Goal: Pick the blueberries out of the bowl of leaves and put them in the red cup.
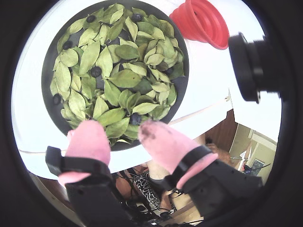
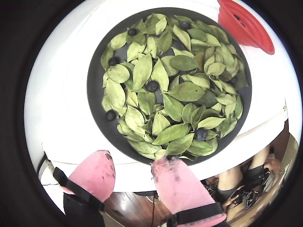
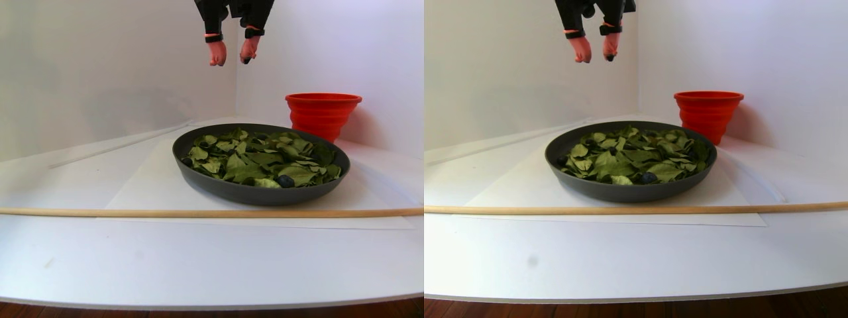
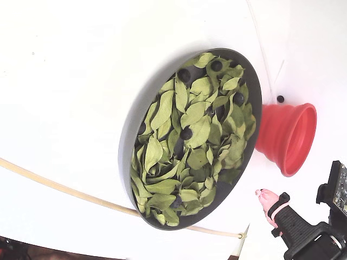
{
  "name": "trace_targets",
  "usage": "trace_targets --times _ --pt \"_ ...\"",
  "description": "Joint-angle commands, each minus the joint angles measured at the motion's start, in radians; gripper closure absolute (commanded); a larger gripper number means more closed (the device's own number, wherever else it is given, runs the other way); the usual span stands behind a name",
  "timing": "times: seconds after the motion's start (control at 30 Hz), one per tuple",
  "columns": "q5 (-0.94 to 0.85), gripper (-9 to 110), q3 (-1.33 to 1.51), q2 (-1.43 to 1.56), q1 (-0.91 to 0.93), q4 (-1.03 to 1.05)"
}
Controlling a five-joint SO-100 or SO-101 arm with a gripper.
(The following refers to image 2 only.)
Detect gripper finger with pink tip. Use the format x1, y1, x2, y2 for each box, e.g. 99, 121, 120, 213
151, 157, 227, 227
53, 149, 116, 227

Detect dark grey shallow bowl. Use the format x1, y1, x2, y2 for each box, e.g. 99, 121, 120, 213
86, 8, 252, 166

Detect pile of green dried leaves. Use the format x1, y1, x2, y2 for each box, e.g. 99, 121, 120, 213
100, 13, 248, 161

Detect red collapsible silicone cup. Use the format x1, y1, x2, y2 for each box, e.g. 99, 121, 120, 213
217, 0, 275, 55

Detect cream cabinet panel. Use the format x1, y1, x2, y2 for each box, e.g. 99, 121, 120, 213
285, 132, 299, 171

